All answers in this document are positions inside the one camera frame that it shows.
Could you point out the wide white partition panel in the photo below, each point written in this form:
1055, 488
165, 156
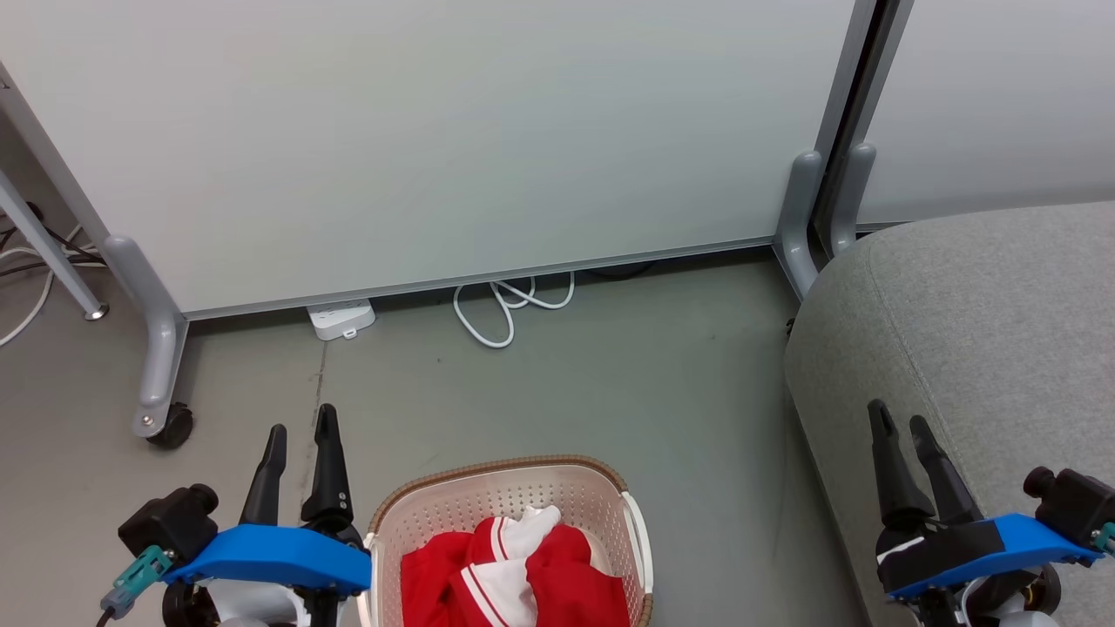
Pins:
435, 131

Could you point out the red garment with white hem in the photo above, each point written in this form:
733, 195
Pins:
592, 583

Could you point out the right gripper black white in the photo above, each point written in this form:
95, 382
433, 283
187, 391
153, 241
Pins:
945, 549

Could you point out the blue wrist camera bracket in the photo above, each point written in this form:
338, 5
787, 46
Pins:
1045, 535
279, 553

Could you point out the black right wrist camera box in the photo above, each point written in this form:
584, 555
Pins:
1076, 505

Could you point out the blue left wrist camera bracket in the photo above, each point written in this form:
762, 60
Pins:
279, 553

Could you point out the beige perforated plastic laundry basket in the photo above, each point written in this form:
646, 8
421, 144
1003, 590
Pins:
453, 505

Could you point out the grey metal table leg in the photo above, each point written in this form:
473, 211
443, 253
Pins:
48, 248

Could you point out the grey fabric sofa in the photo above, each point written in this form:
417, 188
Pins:
984, 348

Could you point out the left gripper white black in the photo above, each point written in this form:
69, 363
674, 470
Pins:
253, 605

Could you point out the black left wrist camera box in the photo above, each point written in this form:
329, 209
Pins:
170, 522

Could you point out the black caster wheel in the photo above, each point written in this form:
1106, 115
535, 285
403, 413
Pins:
174, 428

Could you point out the white power strip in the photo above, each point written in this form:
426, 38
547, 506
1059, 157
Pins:
341, 318

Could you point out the grey partition foot with caster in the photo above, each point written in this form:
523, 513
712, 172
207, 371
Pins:
157, 340

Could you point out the blue right wrist camera bracket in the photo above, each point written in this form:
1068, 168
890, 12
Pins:
1045, 535

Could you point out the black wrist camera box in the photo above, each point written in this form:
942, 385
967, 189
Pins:
1076, 505
170, 522

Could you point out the white and red striped garment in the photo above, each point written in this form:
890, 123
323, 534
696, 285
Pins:
503, 603

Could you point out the narrow white partition panel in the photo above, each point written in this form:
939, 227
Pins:
1002, 104

